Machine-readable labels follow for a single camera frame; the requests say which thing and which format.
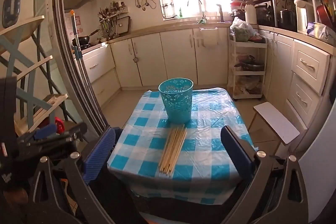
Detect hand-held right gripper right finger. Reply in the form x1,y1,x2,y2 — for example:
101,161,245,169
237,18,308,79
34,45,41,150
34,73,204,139
220,125,310,224

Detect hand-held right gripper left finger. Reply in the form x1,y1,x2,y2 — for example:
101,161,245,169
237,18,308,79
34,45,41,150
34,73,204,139
28,127,147,224

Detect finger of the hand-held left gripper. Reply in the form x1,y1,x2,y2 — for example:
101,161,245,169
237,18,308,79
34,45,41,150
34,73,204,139
61,123,88,142
33,124,58,141

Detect bundle of wooden chopsticks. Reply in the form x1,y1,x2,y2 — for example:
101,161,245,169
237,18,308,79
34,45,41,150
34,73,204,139
158,126,188,178

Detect teal perforated plastic basket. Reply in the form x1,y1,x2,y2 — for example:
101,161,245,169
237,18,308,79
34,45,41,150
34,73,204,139
158,78,194,124

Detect red plastic item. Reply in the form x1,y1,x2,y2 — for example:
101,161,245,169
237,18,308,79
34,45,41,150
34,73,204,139
54,116,65,134

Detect blue checkered plastic tablecloth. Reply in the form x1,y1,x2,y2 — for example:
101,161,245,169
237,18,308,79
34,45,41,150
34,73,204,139
106,88,256,199

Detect white wooden stool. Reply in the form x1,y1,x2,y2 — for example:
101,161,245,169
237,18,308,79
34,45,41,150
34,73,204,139
248,102,300,146

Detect white drawer unit under stove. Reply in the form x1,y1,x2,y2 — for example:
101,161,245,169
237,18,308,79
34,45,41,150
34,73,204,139
79,47,121,109

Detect white rolling cart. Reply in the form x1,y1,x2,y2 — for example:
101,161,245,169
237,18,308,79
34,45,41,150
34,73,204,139
229,34,268,101

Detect dark pot with lid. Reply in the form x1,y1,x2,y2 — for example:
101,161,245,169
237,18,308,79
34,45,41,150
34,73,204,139
234,55,265,72

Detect white refrigerator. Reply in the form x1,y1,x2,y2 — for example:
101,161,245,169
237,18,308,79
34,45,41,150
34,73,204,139
297,0,336,214

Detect black wok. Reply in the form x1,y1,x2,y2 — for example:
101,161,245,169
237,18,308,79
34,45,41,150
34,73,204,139
72,29,101,46

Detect white panelled drawer cabinet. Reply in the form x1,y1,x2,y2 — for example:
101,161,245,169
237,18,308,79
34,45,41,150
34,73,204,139
259,30,331,132

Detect blue and white shelf stand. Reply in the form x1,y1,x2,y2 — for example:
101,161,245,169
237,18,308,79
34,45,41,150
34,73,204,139
0,15,69,135

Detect white base cabinet row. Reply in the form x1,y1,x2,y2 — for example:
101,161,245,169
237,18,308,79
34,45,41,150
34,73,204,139
106,27,231,88

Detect white bag on cabinet door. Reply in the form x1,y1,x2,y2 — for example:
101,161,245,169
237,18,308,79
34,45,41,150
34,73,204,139
193,27,219,46

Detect dark rectangular tray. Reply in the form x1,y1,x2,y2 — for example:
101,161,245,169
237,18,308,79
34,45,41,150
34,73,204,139
115,16,131,35

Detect plastic bag of vegetables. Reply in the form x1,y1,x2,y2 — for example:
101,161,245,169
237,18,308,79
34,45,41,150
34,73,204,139
230,17,256,42

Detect white thermos jug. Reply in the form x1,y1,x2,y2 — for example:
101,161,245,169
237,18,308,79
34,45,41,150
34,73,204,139
244,1,258,25

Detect dark slim tap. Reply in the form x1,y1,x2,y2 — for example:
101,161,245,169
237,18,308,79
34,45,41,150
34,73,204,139
216,4,225,22

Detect black microwave oven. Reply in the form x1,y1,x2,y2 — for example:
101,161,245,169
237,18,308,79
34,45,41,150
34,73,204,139
255,1,276,26

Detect chrome sink faucet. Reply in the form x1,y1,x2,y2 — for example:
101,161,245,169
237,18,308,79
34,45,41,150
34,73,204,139
187,0,206,21

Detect steel cooking pot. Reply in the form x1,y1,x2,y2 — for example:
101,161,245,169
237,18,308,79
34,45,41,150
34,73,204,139
278,9,296,30

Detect red cooker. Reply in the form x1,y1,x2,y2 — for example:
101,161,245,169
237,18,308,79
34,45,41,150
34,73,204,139
230,0,246,17

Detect blue and yellow packet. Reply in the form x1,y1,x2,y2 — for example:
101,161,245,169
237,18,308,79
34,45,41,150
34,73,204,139
306,22,336,43

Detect white countertop appliance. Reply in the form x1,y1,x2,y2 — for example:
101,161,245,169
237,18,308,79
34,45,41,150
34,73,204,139
293,0,315,34

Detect red frying pan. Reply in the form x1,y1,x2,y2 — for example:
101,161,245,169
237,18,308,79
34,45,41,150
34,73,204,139
316,4,334,29

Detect mop with metal handle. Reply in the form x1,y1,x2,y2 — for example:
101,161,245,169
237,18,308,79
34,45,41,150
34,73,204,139
70,10,84,62

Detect metal sliding door frame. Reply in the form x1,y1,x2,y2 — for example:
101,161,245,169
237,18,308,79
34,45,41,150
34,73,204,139
51,0,111,135

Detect pink wall stickers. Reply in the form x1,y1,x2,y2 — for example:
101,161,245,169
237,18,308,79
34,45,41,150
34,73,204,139
67,15,84,35

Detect wall utensil rack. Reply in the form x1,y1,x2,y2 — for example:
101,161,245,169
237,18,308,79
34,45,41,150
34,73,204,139
98,0,130,39

